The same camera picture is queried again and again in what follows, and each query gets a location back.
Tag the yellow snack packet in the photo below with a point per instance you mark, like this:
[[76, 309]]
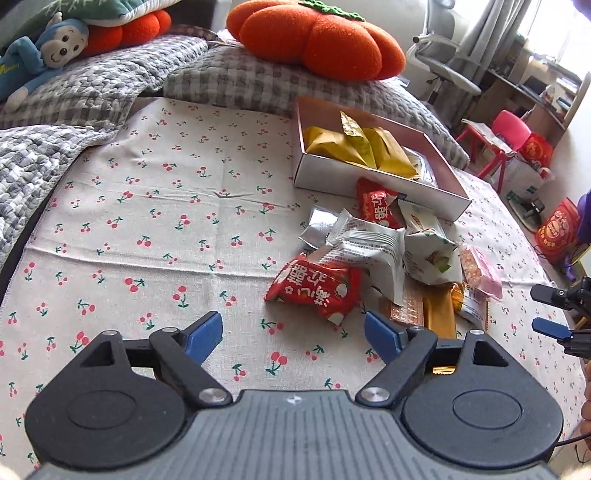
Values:
[[390, 154], [358, 138], [328, 145]]

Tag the small orange pumpkin cushion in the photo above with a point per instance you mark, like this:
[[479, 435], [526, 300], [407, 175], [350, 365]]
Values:
[[129, 32]]

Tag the large red snack packet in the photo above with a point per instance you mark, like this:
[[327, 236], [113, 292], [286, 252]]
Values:
[[314, 288]]

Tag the grey checked quilt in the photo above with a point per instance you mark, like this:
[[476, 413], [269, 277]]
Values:
[[69, 97]]

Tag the cherry print cloth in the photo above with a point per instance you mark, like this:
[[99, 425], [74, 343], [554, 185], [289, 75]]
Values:
[[152, 240]]

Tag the newspaper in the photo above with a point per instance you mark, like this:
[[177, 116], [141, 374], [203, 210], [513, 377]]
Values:
[[485, 134]]

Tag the orange white snack packet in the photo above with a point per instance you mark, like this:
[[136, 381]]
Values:
[[471, 304]]

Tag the grey sofa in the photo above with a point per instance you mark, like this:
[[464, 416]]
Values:
[[194, 14]]

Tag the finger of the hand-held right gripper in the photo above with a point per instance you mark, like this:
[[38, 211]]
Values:
[[545, 294], [547, 326]]

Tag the purple object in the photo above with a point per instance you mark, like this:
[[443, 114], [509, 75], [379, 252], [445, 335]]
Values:
[[585, 214]]

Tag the large orange pumpkin cushion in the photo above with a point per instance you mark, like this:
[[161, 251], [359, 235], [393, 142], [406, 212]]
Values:
[[318, 39]]

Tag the pink plastic chair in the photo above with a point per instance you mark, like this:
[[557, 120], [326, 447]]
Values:
[[508, 129]]

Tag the white floor carton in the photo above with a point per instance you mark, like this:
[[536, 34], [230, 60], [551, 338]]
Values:
[[521, 177]]

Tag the white grey snack packet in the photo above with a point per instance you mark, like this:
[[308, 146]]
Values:
[[369, 244]]

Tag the blue monkey plush toy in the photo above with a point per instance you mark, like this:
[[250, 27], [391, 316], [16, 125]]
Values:
[[32, 60]]

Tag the golden bar snack packet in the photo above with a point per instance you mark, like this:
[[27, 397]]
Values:
[[438, 314]]

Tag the grey office chair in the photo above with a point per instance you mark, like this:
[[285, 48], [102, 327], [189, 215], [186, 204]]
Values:
[[443, 60]]

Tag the pink snack packet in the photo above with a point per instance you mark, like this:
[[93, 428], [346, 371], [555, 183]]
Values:
[[482, 272]]

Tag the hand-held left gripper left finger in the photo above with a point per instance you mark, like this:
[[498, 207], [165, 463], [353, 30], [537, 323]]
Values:
[[203, 334]]

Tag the grey curtain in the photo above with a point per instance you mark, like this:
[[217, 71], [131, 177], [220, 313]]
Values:
[[489, 27]]

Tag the large red gift bag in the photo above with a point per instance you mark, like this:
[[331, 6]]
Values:
[[556, 230]]

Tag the grey checked cushion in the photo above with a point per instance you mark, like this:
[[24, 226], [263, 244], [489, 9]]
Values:
[[240, 83]]

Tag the small red gift bag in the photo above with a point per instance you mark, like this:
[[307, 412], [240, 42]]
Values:
[[538, 150]]

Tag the small red snack packet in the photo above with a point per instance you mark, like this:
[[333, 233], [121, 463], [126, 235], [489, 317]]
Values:
[[376, 203]]

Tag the black floor device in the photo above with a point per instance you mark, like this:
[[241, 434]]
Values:
[[533, 212]]

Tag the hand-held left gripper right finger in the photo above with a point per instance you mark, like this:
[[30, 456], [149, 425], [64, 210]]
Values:
[[381, 334]]

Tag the silver snack packet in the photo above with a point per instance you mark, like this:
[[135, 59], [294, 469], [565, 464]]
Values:
[[316, 228]]

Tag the white cardboard box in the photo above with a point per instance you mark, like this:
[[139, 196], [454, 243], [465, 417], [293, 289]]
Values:
[[369, 194]]

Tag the wooden desk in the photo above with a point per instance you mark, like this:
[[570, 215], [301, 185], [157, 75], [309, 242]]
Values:
[[521, 87]]

